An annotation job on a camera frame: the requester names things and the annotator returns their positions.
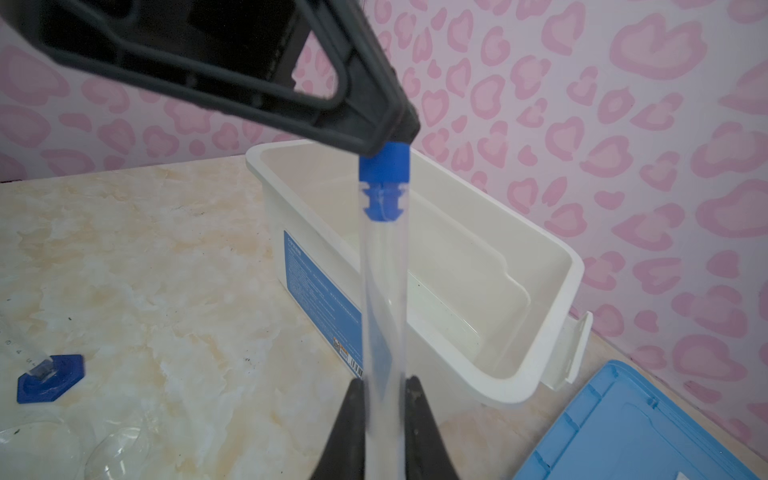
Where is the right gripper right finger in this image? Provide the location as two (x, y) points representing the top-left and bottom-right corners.
(404, 376), (459, 480)

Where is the small clear watch glass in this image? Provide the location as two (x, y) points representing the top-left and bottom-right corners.
(84, 425), (151, 480)

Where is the blue plastic bin lid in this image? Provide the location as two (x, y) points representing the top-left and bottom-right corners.
(514, 361), (755, 480)

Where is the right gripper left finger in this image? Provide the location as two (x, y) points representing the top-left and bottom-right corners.
(310, 378), (366, 480)

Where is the white plastic storage bin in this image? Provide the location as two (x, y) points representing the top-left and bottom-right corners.
(246, 140), (592, 421)

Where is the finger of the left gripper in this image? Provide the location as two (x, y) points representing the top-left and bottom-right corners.
(1, 0), (420, 156)

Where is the small cylinder blue hexagonal base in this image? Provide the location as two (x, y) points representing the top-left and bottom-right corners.
(1, 340), (85, 404)

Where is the clear glass petri dish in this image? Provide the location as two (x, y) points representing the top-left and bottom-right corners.
(1, 410), (85, 480)

